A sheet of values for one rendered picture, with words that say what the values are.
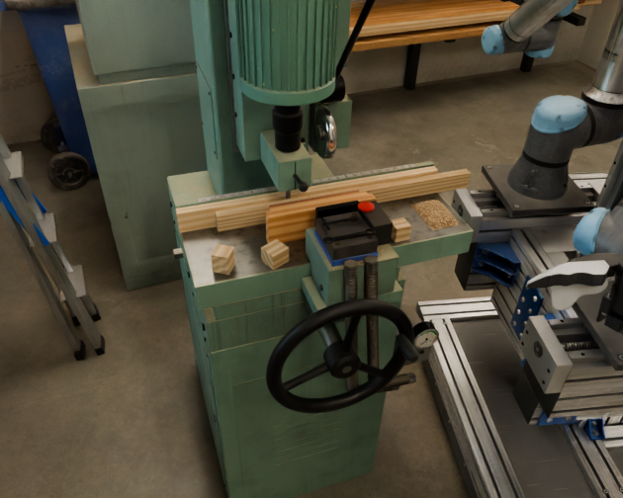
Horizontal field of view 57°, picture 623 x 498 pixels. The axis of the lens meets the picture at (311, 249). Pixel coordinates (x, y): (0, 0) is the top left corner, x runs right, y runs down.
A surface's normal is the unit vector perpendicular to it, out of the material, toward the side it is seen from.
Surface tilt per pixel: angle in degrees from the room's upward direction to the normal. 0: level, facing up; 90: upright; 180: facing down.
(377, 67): 90
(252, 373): 90
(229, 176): 90
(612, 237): 47
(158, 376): 0
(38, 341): 0
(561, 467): 0
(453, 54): 90
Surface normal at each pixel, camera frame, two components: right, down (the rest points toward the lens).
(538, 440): 0.03, -0.77
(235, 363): 0.32, 0.60
